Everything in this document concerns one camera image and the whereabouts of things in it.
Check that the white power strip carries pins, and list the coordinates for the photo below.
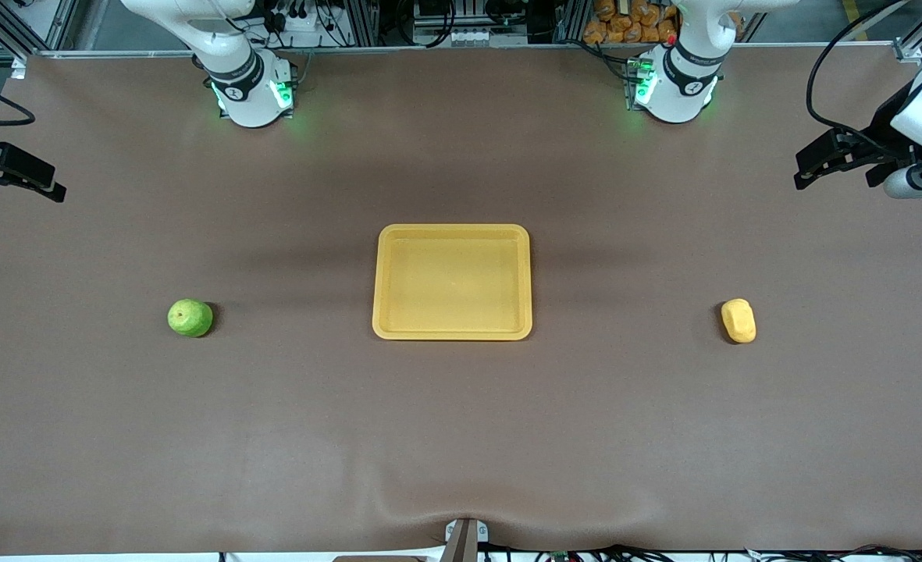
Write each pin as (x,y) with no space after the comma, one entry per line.
(304,23)

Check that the green apple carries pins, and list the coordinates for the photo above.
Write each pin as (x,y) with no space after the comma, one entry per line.
(190,318)

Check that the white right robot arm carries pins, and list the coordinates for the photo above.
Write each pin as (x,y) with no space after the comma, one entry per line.
(250,109)

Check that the brown table cloth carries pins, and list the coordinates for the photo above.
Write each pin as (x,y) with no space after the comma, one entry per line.
(460,429)

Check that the grey metal camera bracket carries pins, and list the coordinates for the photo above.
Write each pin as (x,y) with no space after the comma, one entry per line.
(464,542)

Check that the white terminal strip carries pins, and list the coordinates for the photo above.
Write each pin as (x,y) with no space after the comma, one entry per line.
(470,36)

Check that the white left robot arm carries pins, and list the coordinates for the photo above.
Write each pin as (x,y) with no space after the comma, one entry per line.
(675,105)

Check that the yellow plastic tray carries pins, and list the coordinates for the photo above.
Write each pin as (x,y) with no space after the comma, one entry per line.
(453,285)

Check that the aluminium frame rail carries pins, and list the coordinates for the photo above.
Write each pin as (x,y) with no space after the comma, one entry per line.
(460,48)

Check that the bag of orange items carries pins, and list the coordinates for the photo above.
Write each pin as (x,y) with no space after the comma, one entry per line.
(624,27)

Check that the yellow potato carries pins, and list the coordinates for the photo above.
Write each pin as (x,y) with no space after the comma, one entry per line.
(739,321)

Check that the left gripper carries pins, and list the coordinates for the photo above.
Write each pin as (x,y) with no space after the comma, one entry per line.
(881,131)

